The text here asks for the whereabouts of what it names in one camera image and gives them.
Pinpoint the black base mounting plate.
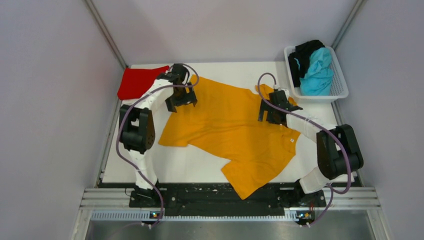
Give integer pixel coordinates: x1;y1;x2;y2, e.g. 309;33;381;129
129;182;327;217

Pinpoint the right aluminium frame post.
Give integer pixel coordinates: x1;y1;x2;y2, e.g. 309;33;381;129
331;0;367;50

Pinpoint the white slotted cable duct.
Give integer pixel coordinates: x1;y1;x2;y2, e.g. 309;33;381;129
91;210;315;222

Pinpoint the red folded t shirt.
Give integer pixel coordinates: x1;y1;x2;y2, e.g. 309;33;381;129
117;65;170;101

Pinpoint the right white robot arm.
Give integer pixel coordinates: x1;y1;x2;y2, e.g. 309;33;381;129
258;89;364;206

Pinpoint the orange t shirt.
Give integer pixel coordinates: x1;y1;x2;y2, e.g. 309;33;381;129
158;77;300;200

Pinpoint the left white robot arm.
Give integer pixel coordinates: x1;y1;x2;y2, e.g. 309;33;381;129
115;63;198;209

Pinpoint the white plastic basket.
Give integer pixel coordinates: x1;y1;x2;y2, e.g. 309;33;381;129
283;46;349;104

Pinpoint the cyan t shirt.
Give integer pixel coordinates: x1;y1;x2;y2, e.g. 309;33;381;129
300;47;334;96

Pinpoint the black t shirt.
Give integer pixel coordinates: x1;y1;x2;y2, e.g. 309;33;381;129
288;39;325;88

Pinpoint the left aluminium frame post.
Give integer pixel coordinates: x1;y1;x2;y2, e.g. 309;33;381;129
82;0;128;69

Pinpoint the aluminium frame post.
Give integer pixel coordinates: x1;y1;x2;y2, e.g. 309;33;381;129
331;0;367;50
82;0;128;69

